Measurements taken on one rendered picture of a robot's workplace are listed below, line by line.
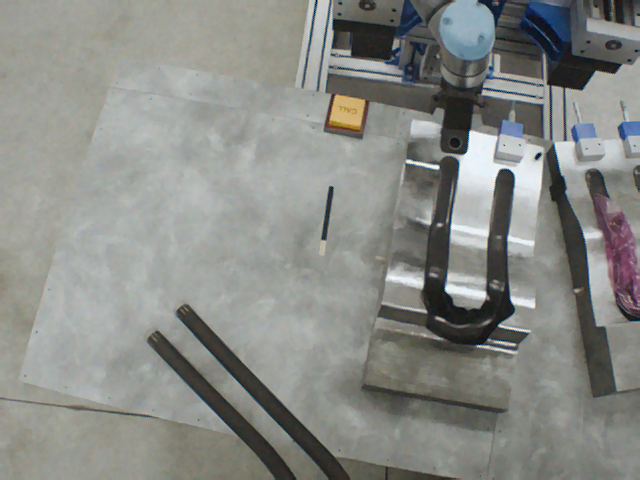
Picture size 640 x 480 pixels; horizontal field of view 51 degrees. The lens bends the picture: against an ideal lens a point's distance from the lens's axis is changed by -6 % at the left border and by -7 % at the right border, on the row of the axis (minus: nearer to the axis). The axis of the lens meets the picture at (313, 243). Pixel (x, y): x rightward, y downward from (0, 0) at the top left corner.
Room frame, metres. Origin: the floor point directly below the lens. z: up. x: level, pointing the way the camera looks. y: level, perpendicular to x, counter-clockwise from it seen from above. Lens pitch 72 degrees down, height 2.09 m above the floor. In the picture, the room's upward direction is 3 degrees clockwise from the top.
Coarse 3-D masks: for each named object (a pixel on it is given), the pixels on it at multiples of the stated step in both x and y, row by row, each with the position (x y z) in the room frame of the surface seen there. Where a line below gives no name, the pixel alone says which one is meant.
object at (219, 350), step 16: (176, 304) 0.27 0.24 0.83; (192, 320) 0.24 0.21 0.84; (208, 336) 0.22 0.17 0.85; (224, 352) 0.19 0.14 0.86; (240, 368) 0.16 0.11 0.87; (240, 384) 0.13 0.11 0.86; (256, 384) 0.13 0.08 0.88; (256, 400) 0.11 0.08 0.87; (272, 400) 0.11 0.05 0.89; (272, 416) 0.08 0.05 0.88; (288, 416) 0.08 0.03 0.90; (288, 432) 0.06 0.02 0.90; (304, 432) 0.06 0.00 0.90; (304, 448) 0.03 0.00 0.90
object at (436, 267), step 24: (456, 168) 0.55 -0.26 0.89; (504, 168) 0.55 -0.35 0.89; (504, 192) 0.51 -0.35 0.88; (432, 216) 0.45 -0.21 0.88; (504, 216) 0.46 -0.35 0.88; (432, 240) 0.40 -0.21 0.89; (504, 240) 0.41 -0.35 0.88; (432, 264) 0.35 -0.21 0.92; (504, 264) 0.36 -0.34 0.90; (432, 288) 0.31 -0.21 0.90; (504, 288) 0.31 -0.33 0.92; (432, 312) 0.27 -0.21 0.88; (456, 312) 0.26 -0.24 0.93; (480, 312) 0.26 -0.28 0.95; (504, 312) 0.27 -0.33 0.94; (456, 336) 0.23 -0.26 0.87; (480, 336) 0.23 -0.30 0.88
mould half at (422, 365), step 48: (432, 144) 0.59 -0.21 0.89; (480, 144) 0.60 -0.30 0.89; (528, 144) 0.61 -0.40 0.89; (432, 192) 0.50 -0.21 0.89; (480, 192) 0.50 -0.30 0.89; (528, 192) 0.51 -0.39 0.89; (480, 240) 0.41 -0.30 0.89; (528, 240) 0.41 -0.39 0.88; (384, 288) 0.30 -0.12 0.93; (480, 288) 0.31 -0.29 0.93; (528, 288) 0.31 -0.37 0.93; (384, 336) 0.23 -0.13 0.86; (432, 336) 0.24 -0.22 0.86; (384, 384) 0.15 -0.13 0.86; (432, 384) 0.15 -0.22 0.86; (480, 384) 0.15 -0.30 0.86
